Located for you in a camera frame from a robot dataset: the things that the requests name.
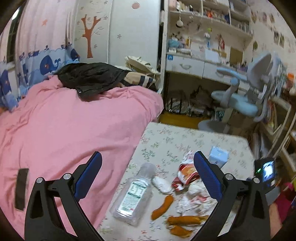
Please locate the white wall shelf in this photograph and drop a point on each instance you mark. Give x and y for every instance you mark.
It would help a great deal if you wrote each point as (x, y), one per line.
(231, 17)

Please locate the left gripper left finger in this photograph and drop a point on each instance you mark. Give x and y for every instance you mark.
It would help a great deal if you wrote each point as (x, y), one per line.
(43, 221)

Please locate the red white snack wrapper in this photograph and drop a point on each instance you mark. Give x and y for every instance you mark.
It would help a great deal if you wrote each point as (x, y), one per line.
(186, 173)

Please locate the clear plastic bottle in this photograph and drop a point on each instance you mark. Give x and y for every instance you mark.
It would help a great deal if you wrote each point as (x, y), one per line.
(132, 201)

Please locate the small orange peel piece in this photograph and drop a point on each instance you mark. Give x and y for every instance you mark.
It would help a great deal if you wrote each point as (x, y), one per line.
(180, 231)

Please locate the white desk with drawers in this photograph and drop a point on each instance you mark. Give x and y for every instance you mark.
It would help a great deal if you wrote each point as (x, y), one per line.
(178, 63)

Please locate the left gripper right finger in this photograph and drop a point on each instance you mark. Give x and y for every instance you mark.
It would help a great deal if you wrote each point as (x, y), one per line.
(252, 219)

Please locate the floral bed sheet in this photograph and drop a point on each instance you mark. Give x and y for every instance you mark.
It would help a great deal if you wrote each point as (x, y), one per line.
(165, 146)

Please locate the pink duvet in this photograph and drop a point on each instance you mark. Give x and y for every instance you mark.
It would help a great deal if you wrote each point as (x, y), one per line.
(52, 132)

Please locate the blue milk carton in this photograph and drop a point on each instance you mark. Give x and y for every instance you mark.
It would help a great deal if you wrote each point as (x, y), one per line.
(218, 156)

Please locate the long orange peel piece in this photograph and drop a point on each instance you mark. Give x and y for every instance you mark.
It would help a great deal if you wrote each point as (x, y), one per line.
(186, 220)

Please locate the blue grey desk chair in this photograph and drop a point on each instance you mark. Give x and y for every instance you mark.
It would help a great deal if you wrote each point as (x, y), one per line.
(247, 95)

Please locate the white wardrobe with tree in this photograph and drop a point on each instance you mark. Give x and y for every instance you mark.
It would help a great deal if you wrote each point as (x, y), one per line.
(109, 31)

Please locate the whale print curtain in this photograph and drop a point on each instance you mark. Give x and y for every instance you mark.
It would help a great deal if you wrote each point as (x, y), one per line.
(44, 44)

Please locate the striped beige pillow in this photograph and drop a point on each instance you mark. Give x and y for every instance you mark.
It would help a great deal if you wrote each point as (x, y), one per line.
(138, 79)

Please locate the cream canvas bag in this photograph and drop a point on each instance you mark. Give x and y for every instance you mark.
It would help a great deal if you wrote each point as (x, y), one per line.
(139, 65)

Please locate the white book rack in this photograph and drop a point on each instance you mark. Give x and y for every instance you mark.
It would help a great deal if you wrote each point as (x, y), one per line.
(274, 130)

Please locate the black jacket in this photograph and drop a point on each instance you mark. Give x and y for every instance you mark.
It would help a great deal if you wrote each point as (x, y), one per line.
(90, 79)

